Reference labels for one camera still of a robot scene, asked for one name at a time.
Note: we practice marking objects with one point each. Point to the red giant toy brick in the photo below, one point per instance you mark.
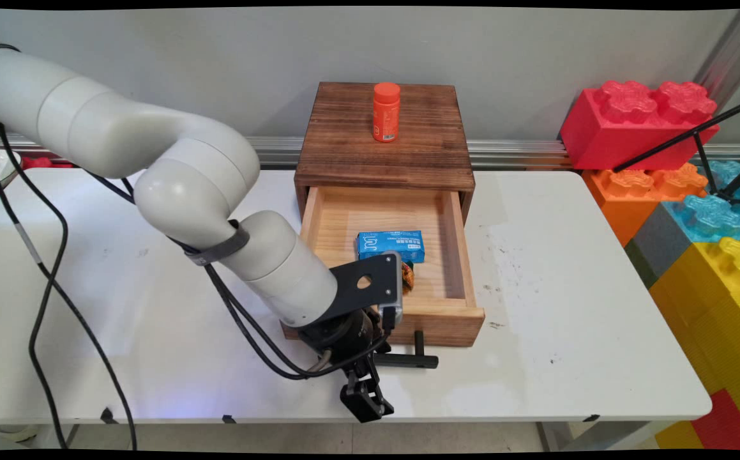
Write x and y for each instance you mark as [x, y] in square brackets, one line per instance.
[619, 134]

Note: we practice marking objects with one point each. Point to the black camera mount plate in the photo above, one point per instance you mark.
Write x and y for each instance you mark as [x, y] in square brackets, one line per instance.
[350, 294]

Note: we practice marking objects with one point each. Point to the orange bottle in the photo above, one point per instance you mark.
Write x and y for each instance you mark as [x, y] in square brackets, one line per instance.
[386, 115]

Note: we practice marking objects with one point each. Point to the aluminium rail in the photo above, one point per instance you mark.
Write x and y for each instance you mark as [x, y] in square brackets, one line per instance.
[523, 153]

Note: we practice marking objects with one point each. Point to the yellow giant toy brick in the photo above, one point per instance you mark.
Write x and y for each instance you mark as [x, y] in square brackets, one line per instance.
[714, 319]

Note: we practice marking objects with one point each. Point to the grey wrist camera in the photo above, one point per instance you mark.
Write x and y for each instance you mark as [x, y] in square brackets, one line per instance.
[395, 281]

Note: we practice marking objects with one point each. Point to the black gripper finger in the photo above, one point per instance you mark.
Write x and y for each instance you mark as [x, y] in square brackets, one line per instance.
[357, 399]
[379, 393]

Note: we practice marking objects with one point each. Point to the red flat toy brick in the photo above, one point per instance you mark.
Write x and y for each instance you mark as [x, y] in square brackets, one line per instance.
[727, 425]

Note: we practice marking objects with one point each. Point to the red object behind table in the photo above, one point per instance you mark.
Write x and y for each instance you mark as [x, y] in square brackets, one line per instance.
[34, 162]

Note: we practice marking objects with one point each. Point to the blue giant toy brick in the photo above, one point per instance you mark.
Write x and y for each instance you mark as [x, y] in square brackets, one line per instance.
[708, 217]

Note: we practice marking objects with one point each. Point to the black tripod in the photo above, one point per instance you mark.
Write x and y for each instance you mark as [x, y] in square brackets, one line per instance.
[695, 135]

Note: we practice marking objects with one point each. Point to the aluminium post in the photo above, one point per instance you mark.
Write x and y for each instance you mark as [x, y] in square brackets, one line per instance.
[730, 51]

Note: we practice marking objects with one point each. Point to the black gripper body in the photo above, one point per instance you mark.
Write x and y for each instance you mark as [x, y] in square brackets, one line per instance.
[344, 335]

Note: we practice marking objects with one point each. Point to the small yellow toy brick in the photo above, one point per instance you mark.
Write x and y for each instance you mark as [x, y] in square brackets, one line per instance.
[676, 437]

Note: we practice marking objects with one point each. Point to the white table leg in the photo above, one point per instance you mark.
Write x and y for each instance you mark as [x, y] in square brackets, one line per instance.
[57, 437]
[599, 434]

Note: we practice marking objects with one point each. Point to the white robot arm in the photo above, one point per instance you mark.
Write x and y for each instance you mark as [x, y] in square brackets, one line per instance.
[120, 140]

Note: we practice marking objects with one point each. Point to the grey giant toy brick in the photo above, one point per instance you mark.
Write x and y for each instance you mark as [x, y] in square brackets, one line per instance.
[657, 246]

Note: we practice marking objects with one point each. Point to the orange giant toy brick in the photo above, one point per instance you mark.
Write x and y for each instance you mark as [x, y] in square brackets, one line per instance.
[625, 204]

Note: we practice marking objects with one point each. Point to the blue cardboard box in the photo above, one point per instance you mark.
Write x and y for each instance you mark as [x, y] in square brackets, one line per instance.
[389, 246]

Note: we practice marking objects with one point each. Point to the white bowl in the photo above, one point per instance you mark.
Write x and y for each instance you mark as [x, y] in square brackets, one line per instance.
[6, 167]

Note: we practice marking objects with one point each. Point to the white tape roll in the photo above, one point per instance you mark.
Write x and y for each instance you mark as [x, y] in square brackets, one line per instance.
[15, 433]

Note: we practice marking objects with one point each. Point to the orange snack packet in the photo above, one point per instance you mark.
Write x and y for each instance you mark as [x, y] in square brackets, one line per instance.
[407, 276]

